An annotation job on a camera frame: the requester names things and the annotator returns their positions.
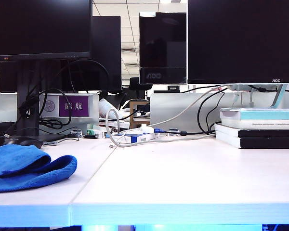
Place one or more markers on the glossy black AOC monitor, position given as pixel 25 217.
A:
pixel 162 41

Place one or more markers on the round grey sticker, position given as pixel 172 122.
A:
pixel 49 106

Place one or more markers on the blue white medicine box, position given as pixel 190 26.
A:
pixel 135 139

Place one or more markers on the white printed bottle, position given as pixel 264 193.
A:
pixel 106 107

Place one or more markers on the long white green box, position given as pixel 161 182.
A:
pixel 91 132

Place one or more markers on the black computer mouse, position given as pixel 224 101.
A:
pixel 26 141

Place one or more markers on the black AOC monitor white frame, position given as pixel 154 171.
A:
pixel 243 41

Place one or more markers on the silver frame monitor stand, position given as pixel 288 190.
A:
pixel 279 95

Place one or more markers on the blue microfibre rag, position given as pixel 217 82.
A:
pixel 26 173

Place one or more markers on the black monitor stand column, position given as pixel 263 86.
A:
pixel 29 125

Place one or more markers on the metal partition clamp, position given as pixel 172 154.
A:
pixel 76 132
pixel 174 132

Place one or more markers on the black spine white book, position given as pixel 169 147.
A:
pixel 267 133
pixel 267 143

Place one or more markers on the purple name label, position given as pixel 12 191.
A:
pixel 74 106

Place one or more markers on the black monitor with button row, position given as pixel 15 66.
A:
pixel 38 26

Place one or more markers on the white book with small print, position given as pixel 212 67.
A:
pixel 243 124

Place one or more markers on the wooden desk shelf riser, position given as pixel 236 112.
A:
pixel 132 115

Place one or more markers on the white video adapter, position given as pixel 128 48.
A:
pixel 147 129

